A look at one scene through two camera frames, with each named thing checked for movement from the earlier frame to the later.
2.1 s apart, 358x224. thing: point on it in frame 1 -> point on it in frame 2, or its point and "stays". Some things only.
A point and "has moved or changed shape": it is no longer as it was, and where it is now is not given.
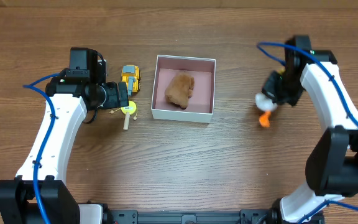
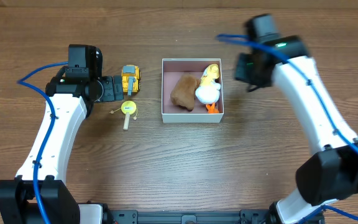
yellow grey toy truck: [130, 74] stays
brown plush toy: [179, 89] has moved or changed shape
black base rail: [133, 216] stays
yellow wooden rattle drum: [128, 111] stays
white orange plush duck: [266, 104] -> [208, 91]
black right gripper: [270, 88] -> [241, 72]
